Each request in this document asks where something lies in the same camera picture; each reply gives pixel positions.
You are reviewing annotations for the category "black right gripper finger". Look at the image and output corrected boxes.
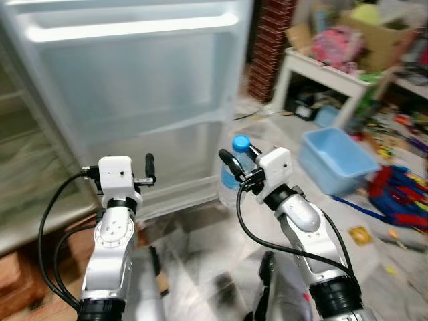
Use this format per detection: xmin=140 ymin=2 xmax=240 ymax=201
xmin=219 ymin=148 xmax=247 ymax=181

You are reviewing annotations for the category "blue-capped clear water bottle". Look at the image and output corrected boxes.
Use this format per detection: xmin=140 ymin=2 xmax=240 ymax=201
xmin=221 ymin=135 xmax=259 ymax=208

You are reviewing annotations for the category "white fridge door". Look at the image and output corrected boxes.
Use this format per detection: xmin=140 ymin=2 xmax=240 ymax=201
xmin=0 ymin=0 xmax=255 ymax=221

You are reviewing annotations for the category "white fridge cabinet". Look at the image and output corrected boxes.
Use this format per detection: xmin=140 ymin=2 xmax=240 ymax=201
xmin=0 ymin=33 xmax=101 ymax=258

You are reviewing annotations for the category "light blue plastic tub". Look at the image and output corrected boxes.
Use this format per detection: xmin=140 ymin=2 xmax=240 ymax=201
xmin=298 ymin=127 xmax=381 ymax=197

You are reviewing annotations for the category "black box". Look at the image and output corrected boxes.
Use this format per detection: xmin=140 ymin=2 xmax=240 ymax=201
xmin=288 ymin=94 xmax=318 ymax=122

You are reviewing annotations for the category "small blue bin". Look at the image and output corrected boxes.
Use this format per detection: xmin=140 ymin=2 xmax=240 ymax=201
xmin=314 ymin=106 xmax=339 ymax=128

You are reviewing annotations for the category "grey left robot leg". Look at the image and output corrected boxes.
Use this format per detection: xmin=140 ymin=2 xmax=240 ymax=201
xmin=124 ymin=244 xmax=168 ymax=321

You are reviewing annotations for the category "grey robot leg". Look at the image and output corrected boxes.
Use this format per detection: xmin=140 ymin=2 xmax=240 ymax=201
xmin=253 ymin=251 xmax=315 ymax=321
xmin=124 ymin=244 xmax=168 ymax=321

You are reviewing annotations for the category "grey right robot leg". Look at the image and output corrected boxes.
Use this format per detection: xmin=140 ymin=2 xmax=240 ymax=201
xmin=253 ymin=251 xmax=315 ymax=321

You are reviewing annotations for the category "red brick pillar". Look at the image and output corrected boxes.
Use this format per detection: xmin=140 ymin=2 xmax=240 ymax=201
xmin=247 ymin=0 xmax=298 ymax=104

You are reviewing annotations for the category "small yellow packet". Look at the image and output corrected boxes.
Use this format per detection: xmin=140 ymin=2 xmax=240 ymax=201
xmin=349 ymin=226 xmax=373 ymax=247

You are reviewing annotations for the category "white low shelf table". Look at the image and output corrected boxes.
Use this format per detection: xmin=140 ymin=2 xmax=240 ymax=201
xmin=271 ymin=47 xmax=392 ymax=131

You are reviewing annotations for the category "blue and red backpack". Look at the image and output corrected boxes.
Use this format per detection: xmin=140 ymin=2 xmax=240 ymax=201
xmin=333 ymin=165 xmax=428 ymax=231

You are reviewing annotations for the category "pink patterned bag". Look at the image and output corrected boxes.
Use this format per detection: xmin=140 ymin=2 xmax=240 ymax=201
xmin=311 ymin=28 xmax=365 ymax=73

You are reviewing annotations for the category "brown cardboard box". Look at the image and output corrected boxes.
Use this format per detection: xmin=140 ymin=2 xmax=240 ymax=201
xmin=338 ymin=7 xmax=419 ymax=71

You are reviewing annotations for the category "yellow-green round thing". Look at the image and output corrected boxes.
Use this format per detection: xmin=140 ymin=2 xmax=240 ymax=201
xmin=351 ymin=2 xmax=385 ymax=26

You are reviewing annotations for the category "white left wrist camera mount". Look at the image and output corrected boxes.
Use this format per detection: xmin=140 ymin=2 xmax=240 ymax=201
xmin=98 ymin=156 xmax=142 ymax=201

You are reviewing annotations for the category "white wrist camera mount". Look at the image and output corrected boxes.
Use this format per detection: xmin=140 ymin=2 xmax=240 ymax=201
xmin=98 ymin=156 xmax=142 ymax=201
xmin=255 ymin=147 xmax=294 ymax=195

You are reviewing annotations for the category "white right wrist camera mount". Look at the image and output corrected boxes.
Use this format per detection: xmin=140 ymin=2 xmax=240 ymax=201
xmin=255 ymin=147 xmax=294 ymax=195

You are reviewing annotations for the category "black floor cable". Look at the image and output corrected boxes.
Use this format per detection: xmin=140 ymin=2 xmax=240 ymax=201
xmin=233 ymin=109 xmax=270 ymax=122

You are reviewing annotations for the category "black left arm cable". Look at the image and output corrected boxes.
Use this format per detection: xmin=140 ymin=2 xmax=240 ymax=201
xmin=53 ymin=223 xmax=101 ymax=306
xmin=37 ymin=167 xmax=101 ymax=313

